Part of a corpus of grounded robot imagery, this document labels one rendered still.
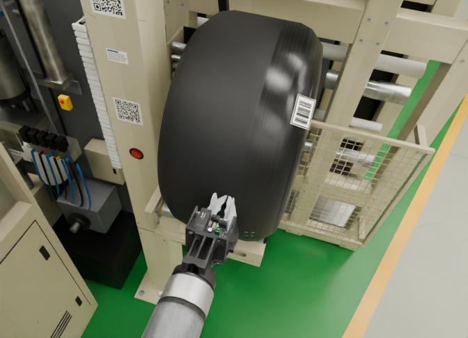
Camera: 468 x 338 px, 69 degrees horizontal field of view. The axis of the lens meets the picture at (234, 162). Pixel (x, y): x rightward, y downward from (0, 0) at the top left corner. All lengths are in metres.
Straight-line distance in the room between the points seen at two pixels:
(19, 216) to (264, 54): 0.87
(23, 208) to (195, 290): 0.80
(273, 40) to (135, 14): 0.28
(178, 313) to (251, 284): 1.48
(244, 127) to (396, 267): 1.77
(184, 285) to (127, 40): 0.53
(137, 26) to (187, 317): 0.56
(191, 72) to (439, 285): 1.98
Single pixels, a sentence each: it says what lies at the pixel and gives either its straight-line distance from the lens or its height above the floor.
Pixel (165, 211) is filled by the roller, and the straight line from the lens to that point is 1.08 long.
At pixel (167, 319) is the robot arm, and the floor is 1.32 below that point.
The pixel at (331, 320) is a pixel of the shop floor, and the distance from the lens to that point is 2.00.
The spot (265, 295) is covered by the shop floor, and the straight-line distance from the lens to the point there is 1.96.
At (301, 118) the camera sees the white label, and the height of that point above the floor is 1.39.
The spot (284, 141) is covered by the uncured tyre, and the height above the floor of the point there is 1.36.
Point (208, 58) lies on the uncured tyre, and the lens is 0.70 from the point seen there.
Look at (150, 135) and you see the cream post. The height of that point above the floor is 1.15.
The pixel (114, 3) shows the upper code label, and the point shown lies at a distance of 0.78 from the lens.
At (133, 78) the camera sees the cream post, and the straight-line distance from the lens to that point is 0.86.
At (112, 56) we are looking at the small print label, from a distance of 0.86.
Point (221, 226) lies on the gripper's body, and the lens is 0.59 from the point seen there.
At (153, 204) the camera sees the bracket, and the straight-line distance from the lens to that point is 1.06.
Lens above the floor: 1.81
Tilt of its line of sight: 48 degrees down
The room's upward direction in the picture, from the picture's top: 6 degrees clockwise
